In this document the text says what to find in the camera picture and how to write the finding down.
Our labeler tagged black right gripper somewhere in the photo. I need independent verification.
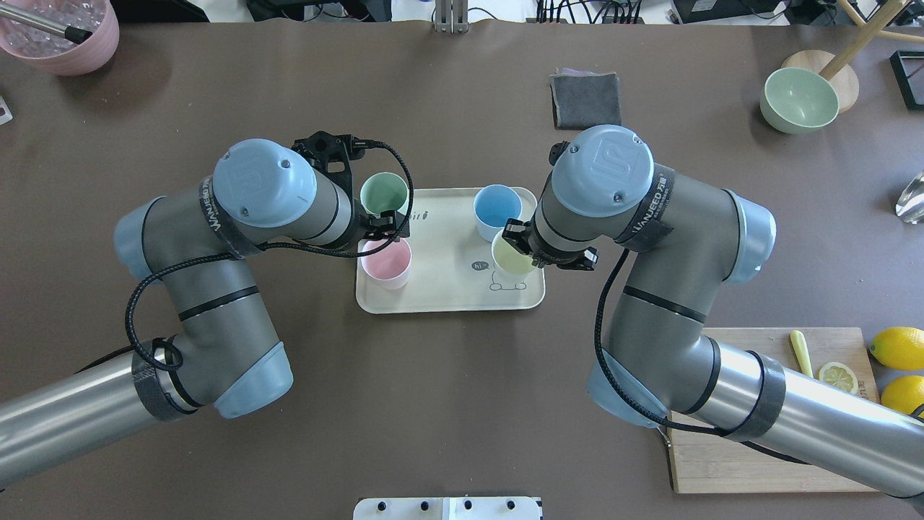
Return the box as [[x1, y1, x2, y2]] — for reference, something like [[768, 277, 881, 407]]
[[502, 141, 600, 271]]

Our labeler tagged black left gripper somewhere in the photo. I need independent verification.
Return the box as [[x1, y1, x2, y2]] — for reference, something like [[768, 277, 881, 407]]
[[291, 131, 410, 250]]

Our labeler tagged cream cup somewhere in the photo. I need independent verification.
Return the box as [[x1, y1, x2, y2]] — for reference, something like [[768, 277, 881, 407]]
[[491, 233, 536, 277]]

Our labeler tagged blue cup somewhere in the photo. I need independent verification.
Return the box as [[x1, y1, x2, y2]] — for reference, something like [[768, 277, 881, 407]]
[[473, 184, 522, 241]]

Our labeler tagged green cup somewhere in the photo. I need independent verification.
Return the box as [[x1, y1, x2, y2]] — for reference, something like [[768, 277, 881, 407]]
[[359, 172, 410, 216]]

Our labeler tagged pink cup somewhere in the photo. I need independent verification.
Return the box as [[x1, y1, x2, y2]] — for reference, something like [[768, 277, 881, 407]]
[[359, 239, 412, 290]]

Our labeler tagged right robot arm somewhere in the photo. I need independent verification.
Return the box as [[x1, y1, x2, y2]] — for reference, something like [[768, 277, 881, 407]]
[[502, 125, 923, 510]]

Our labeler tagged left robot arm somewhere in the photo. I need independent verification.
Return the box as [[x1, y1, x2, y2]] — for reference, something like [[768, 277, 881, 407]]
[[2, 131, 409, 488]]

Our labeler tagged cream rabbit tray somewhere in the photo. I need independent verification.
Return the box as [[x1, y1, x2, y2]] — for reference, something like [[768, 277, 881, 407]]
[[355, 187, 546, 315]]

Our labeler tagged dark grey folded cloth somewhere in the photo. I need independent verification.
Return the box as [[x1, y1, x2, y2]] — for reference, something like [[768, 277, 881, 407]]
[[550, 69, 623, 131]]

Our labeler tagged steel muddler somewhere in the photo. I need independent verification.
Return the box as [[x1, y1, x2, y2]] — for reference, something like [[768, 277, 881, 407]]
[[1, 2, 93, 44]]

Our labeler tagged wooden cutting board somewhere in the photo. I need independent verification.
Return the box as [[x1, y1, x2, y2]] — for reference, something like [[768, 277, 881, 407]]
[[666, 328, 880, 494]]

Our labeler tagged yellow plastic knife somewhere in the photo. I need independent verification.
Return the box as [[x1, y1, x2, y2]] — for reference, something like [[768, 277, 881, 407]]
[[789, 329, 814, 378]]

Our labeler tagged green bowl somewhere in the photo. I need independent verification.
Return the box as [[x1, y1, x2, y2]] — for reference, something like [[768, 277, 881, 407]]
[[759, 68, 840, 135]]

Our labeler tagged pink bowl with ice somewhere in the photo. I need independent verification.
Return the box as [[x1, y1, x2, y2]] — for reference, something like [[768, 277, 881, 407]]
[[1, 1, 120, 76]]

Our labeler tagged lemon slice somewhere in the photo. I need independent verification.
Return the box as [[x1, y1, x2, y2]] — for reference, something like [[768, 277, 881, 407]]
[[818, 361, 859, 395]]

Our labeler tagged wooden mug tree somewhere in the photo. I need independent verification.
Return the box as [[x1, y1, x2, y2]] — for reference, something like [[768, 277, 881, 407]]
[[782, 1, 923, 114]]

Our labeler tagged whole lemon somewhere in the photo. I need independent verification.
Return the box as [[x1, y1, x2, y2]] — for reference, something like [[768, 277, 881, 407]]
[[869, 326, 923, 371], [881, 375, 923, 419]]

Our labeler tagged aluminium frame post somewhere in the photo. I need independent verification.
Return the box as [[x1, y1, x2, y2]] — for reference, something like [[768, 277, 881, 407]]
[[433, 0, 471, 34]]

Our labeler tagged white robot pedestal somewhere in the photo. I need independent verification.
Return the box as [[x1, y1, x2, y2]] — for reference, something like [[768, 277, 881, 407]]
[[353, 496, 544, 519]]

